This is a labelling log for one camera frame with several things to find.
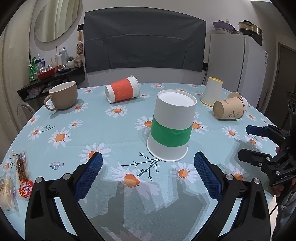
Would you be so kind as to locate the red sausage snack packet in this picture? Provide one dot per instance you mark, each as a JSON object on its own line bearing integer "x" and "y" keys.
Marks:
{"x": 23, "y": 178}

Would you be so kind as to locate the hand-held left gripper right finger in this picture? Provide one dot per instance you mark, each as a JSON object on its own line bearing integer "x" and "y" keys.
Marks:
{"x": 206, "y": 172}

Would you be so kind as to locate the purple plastic basin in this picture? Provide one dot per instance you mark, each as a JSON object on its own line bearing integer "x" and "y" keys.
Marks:
{"x": 223, "y": 26}

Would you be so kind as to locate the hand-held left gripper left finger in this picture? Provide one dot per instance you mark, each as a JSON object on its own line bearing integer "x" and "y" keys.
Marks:
{"x": 92, "y": 172}

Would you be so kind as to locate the clear plastic chair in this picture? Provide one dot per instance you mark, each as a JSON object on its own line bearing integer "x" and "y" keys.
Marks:
{"x": 24, "y": 106}

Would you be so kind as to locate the dark grey wall cloth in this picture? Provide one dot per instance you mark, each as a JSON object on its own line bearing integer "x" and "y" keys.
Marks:
{"x": 143, "y": 41}

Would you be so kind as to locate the white cup with green band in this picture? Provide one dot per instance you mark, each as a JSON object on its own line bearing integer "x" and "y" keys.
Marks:
{"x": 171, "y": 134}

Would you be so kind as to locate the brown door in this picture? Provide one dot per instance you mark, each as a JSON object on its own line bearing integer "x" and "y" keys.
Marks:
{"x": 285, "y": 69}

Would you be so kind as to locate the person's grey clothing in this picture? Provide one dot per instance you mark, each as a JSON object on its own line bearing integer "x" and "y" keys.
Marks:
{"x": 286, "y": 220}

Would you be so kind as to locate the black wall shelf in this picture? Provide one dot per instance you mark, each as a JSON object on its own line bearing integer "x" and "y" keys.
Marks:
{"x": 74, "y": 71}

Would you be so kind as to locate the small clear plastic charm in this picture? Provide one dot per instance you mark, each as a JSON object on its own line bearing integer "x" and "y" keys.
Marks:
{"x": 54, "y": 165}

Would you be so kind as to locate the blue daisy print tablecloth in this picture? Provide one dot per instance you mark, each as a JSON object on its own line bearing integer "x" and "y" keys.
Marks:
{"x": 97, "y": 125}

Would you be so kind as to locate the oval wall mirror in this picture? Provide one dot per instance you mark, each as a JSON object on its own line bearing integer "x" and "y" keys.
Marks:
{"x": 55, "y": 18}

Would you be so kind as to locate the person's right hand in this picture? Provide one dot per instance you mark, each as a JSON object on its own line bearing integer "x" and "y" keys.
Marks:
{"x": 278, "y": 190}

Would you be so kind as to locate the small potted plant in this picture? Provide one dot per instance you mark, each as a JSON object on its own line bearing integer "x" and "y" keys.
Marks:
{"x": 71, "y": 62}

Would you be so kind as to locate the brown kraft paper cup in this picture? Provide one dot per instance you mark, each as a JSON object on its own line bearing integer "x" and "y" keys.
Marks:
{"x": 231, "y": 108}

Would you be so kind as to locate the white cup with orange band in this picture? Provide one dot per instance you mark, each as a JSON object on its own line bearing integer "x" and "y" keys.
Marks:
{"x": 122, "y": 89}

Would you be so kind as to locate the wooden hair brush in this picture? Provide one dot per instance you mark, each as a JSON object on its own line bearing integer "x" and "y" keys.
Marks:
{"x": 79, "y": 47}

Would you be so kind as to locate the clear pale snack packet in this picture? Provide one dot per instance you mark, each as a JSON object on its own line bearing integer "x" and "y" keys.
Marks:
{"x": 7, "y": 190}

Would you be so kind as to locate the metal steamer pot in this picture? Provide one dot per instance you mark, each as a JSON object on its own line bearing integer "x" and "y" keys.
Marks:
{"x": 249, "y": 27}

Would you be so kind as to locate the white refrigerator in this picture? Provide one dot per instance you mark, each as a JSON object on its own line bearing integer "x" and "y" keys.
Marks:
{"x": 231, "y": 58}

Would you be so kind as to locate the grey spray can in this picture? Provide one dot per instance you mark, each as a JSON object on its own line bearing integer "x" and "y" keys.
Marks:
{"x": 64, "y": 55}

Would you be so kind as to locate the white bottle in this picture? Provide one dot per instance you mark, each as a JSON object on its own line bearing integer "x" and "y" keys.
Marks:
{"x": 59, "y": 58}

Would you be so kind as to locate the white cup with yellow rim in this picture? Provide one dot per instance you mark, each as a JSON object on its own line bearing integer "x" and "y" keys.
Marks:
{"x": 211, "y": 92}

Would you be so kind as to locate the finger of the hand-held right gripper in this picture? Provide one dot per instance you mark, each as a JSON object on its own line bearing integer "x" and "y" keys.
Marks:
{"x": 256, "y": 131}
{"x": 252, "y": 155}

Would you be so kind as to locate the beige ceramic mug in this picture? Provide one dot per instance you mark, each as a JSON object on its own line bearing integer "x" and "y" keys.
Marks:
{"x": 63, "y": 97}

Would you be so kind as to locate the plain white paper cup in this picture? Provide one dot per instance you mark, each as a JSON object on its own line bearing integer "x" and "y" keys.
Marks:
{"x": 245, "y": 101}

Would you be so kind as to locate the green bottle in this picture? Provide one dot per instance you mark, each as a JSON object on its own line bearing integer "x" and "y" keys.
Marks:
{"x": 33, "y": 71}

